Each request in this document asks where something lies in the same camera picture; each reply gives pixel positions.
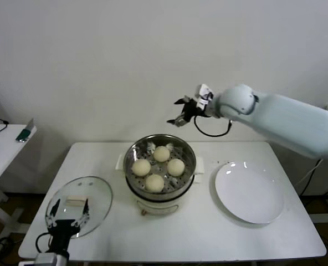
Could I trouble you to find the stainless steel steamer basket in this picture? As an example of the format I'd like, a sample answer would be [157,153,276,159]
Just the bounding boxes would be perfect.
[123,134,197,196]

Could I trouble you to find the glass pot lid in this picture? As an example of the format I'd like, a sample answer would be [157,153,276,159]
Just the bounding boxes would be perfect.
[44,176,114,239]

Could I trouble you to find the green flat board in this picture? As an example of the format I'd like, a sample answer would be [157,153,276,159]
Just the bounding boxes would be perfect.
[15,118,37,144]

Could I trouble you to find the white steamed baozi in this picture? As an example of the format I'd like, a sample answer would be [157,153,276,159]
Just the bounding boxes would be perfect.
[145,173,165,193]
[153,146,170,163]
[166,158,186,177]
[132,159,151,177]

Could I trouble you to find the white side table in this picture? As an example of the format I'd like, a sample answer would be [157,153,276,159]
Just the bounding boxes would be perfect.
[0,124,37,244]

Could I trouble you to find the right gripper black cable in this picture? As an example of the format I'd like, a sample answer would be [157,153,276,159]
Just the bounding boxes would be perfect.
[193,115,234,137]

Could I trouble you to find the white power cable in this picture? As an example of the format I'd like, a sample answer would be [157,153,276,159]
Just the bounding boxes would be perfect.
[295,159,324,189]

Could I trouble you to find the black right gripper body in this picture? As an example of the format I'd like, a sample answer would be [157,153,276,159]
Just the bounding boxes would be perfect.
[180,99,209,123]

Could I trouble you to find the white stand base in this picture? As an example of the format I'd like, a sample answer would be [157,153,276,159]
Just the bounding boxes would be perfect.
[299,193,328,224]

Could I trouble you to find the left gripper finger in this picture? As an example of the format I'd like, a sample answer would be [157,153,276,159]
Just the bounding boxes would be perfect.
[72,199,91,231]
[46,198,62,229]

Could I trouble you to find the black floor cables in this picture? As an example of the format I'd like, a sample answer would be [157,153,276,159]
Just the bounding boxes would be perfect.
[0,237,15,255]

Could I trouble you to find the steel steamer pot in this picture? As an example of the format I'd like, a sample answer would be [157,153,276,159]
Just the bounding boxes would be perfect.
[115,154,206,217]

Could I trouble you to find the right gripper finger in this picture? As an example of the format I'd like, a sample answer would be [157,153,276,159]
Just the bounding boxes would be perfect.
[166,115,188,127]
[174,95,192,105]

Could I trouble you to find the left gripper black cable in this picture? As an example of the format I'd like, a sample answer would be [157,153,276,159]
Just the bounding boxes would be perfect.
[35,232,54,253]

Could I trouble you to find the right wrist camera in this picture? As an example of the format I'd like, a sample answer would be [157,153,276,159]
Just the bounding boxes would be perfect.
[194,84,216,109]

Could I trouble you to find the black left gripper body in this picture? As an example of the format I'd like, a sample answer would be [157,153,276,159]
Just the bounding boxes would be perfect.
[48,219,81,253]

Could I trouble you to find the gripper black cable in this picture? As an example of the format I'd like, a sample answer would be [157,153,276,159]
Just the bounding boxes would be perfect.
[35,232,54,253]
[193,115,234,137]

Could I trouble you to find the white round plate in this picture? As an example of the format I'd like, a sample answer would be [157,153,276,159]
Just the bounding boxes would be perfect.
[209,161,285,228]

